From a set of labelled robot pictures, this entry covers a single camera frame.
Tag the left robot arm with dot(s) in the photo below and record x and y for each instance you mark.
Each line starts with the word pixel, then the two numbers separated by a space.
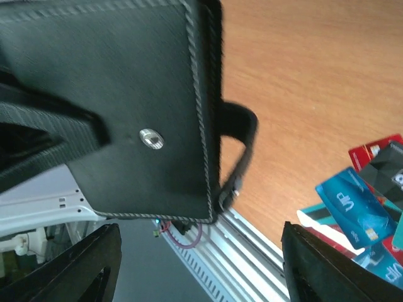
pixel 50 198

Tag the aluminium rail frame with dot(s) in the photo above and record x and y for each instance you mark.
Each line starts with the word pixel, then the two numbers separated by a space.
pixel 271 251

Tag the blue card front pile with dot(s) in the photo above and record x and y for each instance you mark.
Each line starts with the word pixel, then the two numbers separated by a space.
pixel 378 260

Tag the black leather card holder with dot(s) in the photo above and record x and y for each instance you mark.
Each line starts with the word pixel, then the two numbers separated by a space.
pixel 152 72

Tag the red VIP card front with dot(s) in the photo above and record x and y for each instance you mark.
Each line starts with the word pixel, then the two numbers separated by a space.
pixel 363 154

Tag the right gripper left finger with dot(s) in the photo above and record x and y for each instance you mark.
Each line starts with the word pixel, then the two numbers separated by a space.
pixel 87 271

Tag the blue VIP card left pile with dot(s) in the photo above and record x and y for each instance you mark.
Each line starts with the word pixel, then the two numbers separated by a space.
pixel 359 214

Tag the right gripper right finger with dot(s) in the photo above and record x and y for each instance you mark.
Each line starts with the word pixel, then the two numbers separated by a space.
pixel 314 271

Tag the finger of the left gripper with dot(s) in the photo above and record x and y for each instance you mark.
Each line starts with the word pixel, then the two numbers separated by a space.
pixel 39 132

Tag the grey cable duct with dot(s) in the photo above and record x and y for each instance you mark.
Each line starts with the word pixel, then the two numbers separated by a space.
pixel 227 275

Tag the black card in pile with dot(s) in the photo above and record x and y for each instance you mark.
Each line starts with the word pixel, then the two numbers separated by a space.
pixel 384 173

